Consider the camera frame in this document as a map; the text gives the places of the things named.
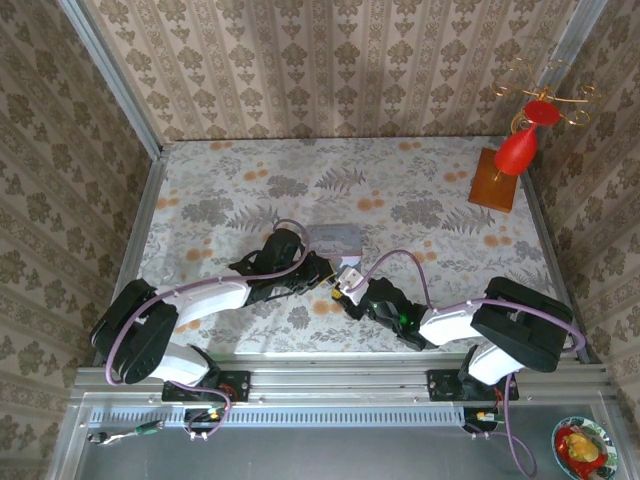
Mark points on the cartoon dog tin box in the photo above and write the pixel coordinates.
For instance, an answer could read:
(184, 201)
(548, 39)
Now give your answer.
(332, 240)

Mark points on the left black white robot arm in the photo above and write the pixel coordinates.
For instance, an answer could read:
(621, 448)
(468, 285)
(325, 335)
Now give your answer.
(210, 302)

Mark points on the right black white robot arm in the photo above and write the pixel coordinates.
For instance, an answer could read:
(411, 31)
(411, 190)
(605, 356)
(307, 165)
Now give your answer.
(520, 325)

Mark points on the floral tablecloth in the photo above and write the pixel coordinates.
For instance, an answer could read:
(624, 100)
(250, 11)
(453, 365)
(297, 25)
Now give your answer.
(350, 165)

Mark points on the grey metal shelf panel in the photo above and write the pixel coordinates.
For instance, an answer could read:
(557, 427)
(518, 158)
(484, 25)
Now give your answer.
(350, 455)

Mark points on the red plastic goblet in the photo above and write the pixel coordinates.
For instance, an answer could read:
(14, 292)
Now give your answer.
(517, 150)

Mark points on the yellow toy fruit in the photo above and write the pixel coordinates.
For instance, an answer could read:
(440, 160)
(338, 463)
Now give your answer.
(580, 446)

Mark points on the patterned ceramic bowl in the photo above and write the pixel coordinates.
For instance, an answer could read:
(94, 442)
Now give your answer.
(602, 436)

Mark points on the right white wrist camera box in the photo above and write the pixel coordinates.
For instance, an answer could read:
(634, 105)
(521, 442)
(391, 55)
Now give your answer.
(350, 280)

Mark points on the aluminium mounting rail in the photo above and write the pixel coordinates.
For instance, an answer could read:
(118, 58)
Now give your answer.
(340, 382)

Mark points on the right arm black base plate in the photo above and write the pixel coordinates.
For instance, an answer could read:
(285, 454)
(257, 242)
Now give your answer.
(440, 385)

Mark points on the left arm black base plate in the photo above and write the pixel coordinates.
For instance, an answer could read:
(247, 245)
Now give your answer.
(240, 385)

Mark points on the aluminium side rail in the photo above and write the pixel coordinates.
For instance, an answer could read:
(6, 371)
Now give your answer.
(545, 235)
(147, 210)

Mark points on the aluminium frame post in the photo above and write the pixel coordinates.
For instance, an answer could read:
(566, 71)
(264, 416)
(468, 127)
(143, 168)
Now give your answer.
(115, 80)
(575, 35)

